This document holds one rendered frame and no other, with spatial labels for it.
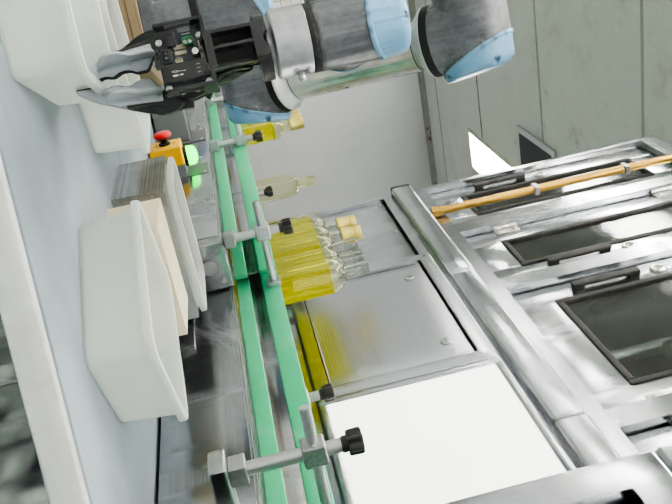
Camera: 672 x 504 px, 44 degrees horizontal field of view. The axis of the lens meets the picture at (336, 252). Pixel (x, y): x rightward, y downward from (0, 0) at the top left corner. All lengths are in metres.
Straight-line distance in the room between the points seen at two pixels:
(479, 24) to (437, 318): 0.61
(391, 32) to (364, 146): 6.93
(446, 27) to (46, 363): 0.83
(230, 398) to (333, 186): 6.74
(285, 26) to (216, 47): 0.08
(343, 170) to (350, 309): 6.15
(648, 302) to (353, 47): 1.03
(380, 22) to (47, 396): 0.50
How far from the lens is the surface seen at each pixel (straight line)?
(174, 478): 1.10
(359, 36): 0.90
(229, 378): 1.25
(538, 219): 2.12
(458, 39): 1.33
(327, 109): 7.67
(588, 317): 1.71
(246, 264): 1.59
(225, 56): 0.90
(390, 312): 1.70
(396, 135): 7.86
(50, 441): 0.79
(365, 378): 1.50
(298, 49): 0.89
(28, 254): 0.77
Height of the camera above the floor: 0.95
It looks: 5 degrees up
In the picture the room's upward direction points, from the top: 77 degrees clockwise
